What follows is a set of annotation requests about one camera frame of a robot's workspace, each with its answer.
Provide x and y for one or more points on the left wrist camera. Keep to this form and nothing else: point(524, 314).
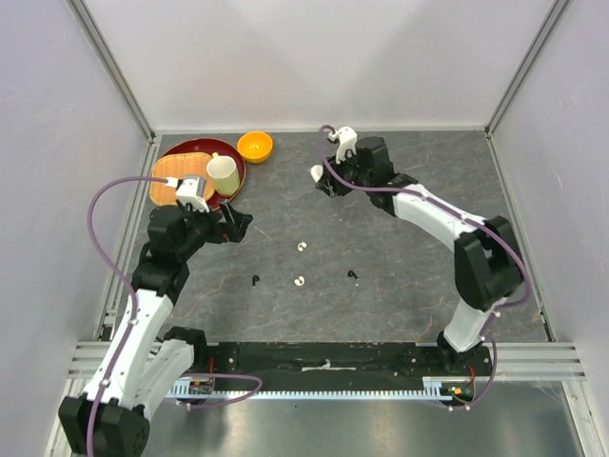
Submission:
point(190, 194)

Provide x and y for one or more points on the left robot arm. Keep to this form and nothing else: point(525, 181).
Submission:
point(112, 415)

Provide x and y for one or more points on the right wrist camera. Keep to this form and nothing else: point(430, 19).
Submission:
point(346, 139)

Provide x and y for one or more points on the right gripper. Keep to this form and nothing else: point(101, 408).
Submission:
point(333, 187)

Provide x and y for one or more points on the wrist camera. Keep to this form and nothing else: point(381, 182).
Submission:
point(190, 194)
point(346, 139)

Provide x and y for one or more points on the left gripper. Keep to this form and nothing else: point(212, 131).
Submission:
point(223, 232)

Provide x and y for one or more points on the pale green cup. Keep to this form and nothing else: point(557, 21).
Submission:
point(223, 172)

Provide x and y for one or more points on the red round tray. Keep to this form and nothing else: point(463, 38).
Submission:
point(210, 146)

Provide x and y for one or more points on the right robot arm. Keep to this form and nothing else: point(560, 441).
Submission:
point(488, 268)

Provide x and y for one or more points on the white earbud charging case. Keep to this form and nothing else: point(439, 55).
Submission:
point(317, 173)

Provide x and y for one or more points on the slotted cable duct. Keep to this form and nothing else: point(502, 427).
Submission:
point(331, 385)

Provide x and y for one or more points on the orange bowl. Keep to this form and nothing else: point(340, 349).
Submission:
point(255, 146)

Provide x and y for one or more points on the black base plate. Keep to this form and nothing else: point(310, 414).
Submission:
point(409, 359)

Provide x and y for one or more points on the woven bamboo mat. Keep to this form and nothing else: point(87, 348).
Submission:
point(176, 166)

